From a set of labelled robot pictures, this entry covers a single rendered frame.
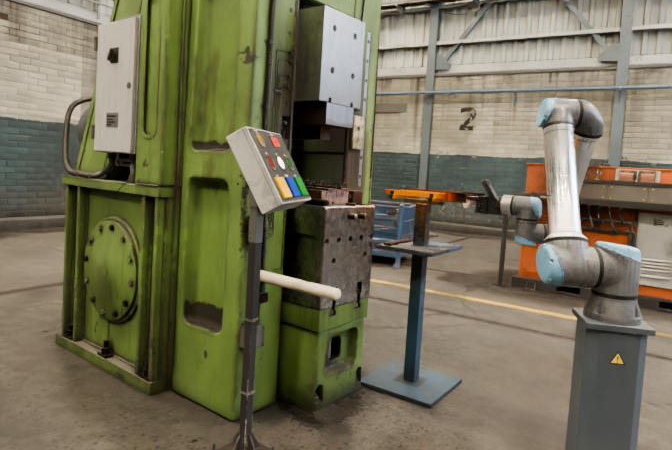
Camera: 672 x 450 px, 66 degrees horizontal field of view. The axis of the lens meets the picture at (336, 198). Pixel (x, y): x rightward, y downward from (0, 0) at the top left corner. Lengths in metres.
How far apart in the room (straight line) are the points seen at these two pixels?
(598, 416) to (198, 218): 1.78
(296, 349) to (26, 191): 6.10
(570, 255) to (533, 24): 8.42
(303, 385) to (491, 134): 7.93
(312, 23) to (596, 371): 1.74
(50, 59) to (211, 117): 5.96
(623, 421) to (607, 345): 0.27
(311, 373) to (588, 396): 1.09
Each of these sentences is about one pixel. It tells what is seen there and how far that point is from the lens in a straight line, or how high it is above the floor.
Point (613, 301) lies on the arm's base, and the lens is 2.10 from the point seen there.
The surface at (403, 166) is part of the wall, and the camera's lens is 10.41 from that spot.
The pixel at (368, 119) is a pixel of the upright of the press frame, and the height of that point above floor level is 1.35.
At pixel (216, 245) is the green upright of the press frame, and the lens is 2.37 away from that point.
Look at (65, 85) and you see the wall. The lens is 8.32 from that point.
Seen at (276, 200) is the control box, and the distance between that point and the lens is 1.67.
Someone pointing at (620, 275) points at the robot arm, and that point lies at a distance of 2.08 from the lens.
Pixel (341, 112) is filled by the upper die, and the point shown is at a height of 1.33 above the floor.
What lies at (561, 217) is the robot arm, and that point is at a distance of 2.06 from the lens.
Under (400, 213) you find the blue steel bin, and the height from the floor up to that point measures 0.61.
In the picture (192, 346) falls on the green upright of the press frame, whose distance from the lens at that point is 2.50.
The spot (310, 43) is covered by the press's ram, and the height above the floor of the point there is 1.61.
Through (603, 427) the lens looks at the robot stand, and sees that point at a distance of 2.20.
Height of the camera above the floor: 1.08
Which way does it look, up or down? 3 degrees down
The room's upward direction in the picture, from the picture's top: 4 degrees clockwise
